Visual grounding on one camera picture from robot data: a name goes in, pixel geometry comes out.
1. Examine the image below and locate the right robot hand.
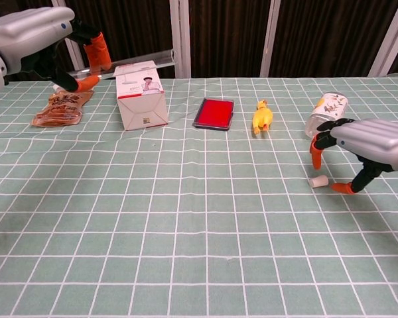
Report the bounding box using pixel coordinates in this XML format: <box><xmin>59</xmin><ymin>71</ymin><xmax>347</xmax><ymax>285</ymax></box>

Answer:
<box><xmin>310</xmin><ymin>118</ymin><xmax>398</xmax><ymax>196</ymax></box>

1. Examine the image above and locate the red ink pad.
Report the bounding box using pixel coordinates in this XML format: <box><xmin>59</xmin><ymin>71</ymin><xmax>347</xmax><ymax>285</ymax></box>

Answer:
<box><xmin>192</xmin><ymin>97</ymin><xmax>235</xmax><ymax>133</ymax></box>

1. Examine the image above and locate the white lamp carton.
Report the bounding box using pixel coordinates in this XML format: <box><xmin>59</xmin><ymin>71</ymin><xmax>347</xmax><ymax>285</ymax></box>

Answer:
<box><xmin>114</xmin><ymin>60</ymin><xmax>169</xmax><ymax>132</ymax></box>

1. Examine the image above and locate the clear glass tube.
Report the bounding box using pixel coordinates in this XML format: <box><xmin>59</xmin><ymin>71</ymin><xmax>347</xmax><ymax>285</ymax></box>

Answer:
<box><xmin>68</xmin><ymin>48</ymin><xmax>176</xmax><ymax>80</ymax></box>

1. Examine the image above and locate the floral print bottle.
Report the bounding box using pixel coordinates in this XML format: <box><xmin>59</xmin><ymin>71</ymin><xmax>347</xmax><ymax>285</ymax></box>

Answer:
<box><xmin>304</xmin><ymin>91</ymin><xmax>348</xmax><ymax>137</ymax></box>

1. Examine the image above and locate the green checked tablecloth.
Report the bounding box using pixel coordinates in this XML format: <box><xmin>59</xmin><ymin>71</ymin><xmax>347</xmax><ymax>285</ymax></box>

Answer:
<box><xmin>0</xmin><ymin>76</ymin><xmax>398</xmax><ymax>318</ymax></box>

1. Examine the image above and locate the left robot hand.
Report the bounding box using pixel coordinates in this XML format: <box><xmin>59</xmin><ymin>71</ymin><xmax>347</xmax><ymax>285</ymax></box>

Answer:
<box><xmin>0</xmin><ymin>6</ymin><xmax>113</xmax><ymax>93</ymax></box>

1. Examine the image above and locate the brown sauce pouch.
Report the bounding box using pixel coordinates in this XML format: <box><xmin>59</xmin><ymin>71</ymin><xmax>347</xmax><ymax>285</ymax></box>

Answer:
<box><xmin>31</xmin><ymin>84</ymin><xmax>96</xmax><ymax>128</ymax></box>

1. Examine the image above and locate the black curtain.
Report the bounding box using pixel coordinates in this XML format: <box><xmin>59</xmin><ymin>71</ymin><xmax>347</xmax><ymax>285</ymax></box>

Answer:
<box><xmin>0</xmin><ymin>0</ymin><xmax>398</xmax><ymax>82</ymax></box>

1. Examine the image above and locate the white frame post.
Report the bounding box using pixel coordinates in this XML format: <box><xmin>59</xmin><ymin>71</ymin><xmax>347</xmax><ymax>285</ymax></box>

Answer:
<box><xmin>169</xmin><ymin>0</ymin><xmax>192</xmax><ymax>79</ymax></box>
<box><xmin>367</xmin><ymin>0</ymin><xmax>398</xmax><ymax>77</ymax></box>
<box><xmin>51</xmin><ymin>0</ymin><xmax>87</xmax><ymax>73</ymax></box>
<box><xmin>260</xmin><ymin>0</ymin><xmax>281</xmax><ymax>78</ymax></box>

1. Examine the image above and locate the yellow rubber chicken toy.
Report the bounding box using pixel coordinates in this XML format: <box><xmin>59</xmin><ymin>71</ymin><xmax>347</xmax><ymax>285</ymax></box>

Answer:
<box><xmin>251</xmin><ymin>99</ymin><xmax>274</xmax><ymax>135</ymax></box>

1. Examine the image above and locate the small white cylinder piece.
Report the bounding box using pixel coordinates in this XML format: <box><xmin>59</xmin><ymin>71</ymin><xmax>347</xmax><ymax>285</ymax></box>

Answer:
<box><xmin>309</xmin><ymin>175</ymin><xmax>328</xmax><ymax>189</ymax></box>

